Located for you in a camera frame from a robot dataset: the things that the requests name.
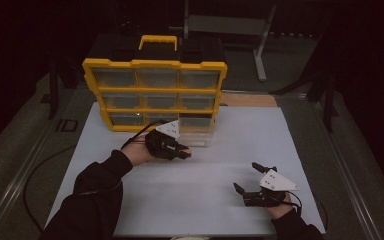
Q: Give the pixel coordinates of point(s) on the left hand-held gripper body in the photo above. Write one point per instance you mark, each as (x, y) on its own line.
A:
(161, 145)

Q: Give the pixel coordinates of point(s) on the yellow drawer organizer cabinet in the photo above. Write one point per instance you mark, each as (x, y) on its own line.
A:
(160, 110)

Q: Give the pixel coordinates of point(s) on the wooden board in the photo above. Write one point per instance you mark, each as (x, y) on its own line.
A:
(248, 100)

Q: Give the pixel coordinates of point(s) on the black stand leg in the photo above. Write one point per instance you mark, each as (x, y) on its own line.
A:
(53, 96)
(329, 106)

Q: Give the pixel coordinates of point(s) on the person's left hand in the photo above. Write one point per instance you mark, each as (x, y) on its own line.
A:
(138, 151)

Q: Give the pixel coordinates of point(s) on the grey metal stand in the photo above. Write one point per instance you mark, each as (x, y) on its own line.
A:
(226, 25)

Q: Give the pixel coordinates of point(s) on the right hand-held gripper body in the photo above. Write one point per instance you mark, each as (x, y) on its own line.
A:
(275, 181)

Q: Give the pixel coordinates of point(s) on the metal frame rail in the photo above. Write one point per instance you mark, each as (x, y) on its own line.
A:
(21, 168)
(342, 166)

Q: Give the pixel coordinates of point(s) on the clear plastic drawer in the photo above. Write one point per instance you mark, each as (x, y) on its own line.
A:
(198, 135)

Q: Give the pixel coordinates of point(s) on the person's right hand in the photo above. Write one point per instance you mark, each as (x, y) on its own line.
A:
(280, 210)

